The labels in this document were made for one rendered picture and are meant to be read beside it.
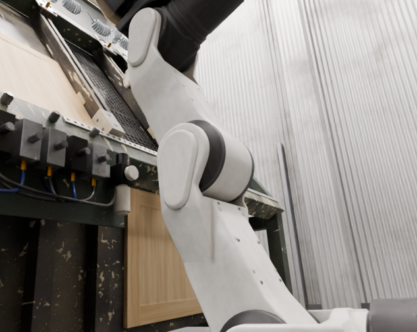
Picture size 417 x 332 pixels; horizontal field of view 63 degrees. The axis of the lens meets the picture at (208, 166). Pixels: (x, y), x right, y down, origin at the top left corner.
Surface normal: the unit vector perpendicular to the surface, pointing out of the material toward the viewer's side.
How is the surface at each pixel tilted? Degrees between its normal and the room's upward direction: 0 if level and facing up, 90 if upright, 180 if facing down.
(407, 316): 41
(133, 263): 90
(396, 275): 90
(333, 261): 90
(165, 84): 111
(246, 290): 90
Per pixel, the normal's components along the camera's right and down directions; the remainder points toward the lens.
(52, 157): 0.83, -0.23
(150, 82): -0.29, 0.08
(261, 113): -0.58, -0.22
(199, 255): -0.50, 0.20
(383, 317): -0.40, -0.88
